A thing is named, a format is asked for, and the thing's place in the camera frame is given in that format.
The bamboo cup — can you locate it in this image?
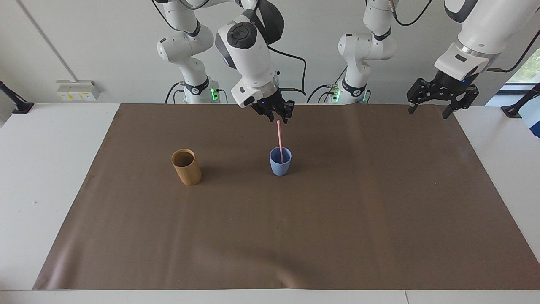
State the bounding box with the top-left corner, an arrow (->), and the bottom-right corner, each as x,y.
171,148 -> 203,186

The black cable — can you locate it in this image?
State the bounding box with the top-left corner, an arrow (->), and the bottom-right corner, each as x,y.
305,84 -> 340,104
151,0 -> 179,33
486,40 -> 540,73
267,44 -> 308,97
391,0 -> 434,27
164,82 -> 187,104

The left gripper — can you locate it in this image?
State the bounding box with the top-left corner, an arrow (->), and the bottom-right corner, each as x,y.
407,69 -> 480,120

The window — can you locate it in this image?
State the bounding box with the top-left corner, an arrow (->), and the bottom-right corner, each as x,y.
500,46 -> 540,92

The white wall socket box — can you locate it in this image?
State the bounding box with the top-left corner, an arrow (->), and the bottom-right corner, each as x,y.
56,80 -> 102,102

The white wall cable duct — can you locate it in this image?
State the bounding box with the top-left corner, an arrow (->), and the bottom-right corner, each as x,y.
16,0 -> 80,82

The black stand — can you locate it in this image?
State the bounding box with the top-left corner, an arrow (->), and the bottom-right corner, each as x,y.
0,80 -> 35,115
501,82 -> 540,119

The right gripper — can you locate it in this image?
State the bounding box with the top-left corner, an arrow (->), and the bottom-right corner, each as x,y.
252,88 -> 296,125

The pink chopstick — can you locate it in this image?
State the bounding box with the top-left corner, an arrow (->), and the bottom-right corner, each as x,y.
276,120 -> 284,163

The blue cup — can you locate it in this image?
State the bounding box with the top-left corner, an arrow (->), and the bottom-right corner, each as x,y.
269,146 -> 293,177

